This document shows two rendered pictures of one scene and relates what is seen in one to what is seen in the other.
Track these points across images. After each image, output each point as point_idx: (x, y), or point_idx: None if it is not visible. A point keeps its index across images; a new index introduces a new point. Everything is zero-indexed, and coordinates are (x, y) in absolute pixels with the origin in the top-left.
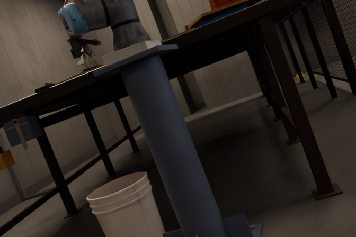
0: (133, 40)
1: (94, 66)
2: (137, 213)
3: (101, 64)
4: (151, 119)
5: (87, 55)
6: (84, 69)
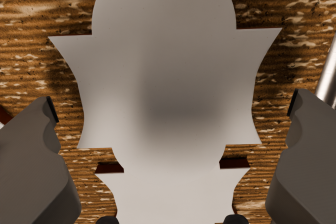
0: None
1: (267, 50)
2: None
3: None
4: None
5: (286, 186)
6: (259, 138)
